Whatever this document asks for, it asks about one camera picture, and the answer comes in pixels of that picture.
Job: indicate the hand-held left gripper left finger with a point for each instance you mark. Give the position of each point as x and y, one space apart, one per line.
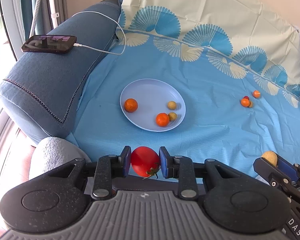
126 161

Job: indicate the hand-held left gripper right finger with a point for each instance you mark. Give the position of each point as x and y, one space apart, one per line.
164 161

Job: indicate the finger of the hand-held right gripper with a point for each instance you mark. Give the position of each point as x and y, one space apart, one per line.
287 168
267 172

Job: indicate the yellow-green round fruit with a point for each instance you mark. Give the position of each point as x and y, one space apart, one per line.
250 104
171 105
172 116
270 157

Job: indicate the small orange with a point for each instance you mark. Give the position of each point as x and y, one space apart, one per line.
131 105
162 119
245 102
256 94

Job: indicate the pale blue plate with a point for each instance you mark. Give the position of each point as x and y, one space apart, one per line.
150 97

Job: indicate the blue fan-print bedsheet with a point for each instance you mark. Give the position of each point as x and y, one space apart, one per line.
215 135

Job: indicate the grey textured cushion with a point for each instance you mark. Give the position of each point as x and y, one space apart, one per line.
55 152

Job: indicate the blue sofa armrest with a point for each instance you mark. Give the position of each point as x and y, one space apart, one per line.
45 85

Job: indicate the black smartphone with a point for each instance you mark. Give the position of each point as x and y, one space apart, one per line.
47 44

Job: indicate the white pipe with clip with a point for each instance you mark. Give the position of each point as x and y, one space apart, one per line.
55 15

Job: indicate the white dotted pole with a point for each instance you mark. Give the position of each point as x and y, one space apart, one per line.
36 12

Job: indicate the teal curtain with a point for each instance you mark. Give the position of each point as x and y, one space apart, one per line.
25 5

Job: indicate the white window frame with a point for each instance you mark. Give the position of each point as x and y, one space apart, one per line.
10 17

